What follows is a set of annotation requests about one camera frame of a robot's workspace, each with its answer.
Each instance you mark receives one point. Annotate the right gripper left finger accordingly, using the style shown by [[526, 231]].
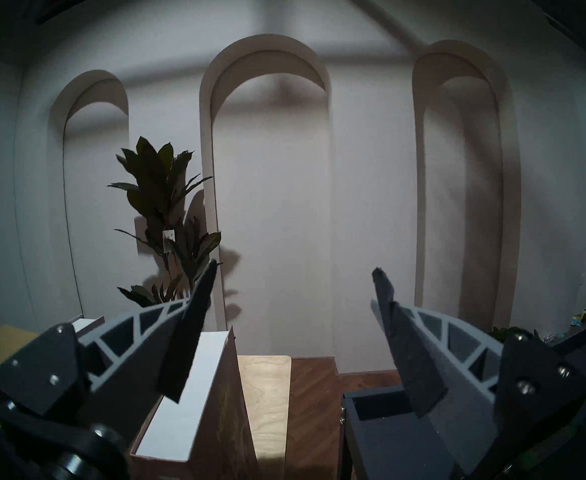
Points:
[[38, 374]]

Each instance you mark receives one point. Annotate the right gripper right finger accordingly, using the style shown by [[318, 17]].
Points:
[[533, 384]]

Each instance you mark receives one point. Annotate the large grey SPECIAL ISSUE book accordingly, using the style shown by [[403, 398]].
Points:
[[85, 325]]

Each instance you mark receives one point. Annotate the black metal shelf cart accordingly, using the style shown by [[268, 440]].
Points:
[[388, 444]]

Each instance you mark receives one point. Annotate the brown HOMES book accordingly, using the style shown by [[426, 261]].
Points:
[[223, 434]]

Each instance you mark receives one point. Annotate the tall green potted plant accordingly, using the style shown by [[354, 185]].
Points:
[[155, 169]]

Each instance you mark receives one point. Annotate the yellow green cloth pile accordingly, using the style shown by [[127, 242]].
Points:
[[584, 316]]

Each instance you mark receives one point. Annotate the light wooden display table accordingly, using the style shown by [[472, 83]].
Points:
[[268, 394]]

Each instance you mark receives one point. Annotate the small green leafy plant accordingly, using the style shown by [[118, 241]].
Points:
[[510, 334]]

